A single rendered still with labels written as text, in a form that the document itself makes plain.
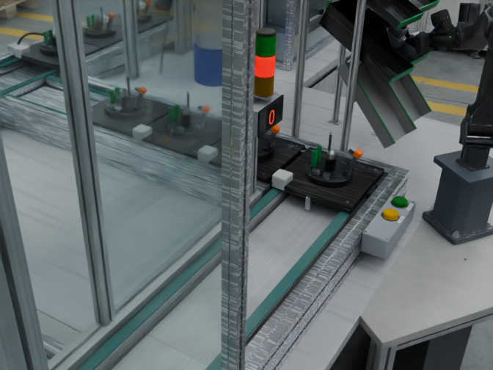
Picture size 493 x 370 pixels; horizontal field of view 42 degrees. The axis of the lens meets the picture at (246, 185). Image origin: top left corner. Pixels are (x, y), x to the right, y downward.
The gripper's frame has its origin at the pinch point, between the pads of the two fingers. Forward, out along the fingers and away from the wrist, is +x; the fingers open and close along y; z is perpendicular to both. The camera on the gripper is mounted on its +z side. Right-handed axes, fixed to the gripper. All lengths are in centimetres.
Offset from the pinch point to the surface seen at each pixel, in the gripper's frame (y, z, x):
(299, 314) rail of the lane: 90, -40, -25
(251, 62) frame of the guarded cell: 120, 20, -52
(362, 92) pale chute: 22.9, -11.2, 5.3
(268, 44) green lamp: 67, 11, -2
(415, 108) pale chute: -4.5, -23.3, 5.2
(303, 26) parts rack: 31.0, 9.4, 18.9
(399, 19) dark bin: 18.7, 9.0, -5.4
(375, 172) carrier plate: 32.3, -31.5, -4.4
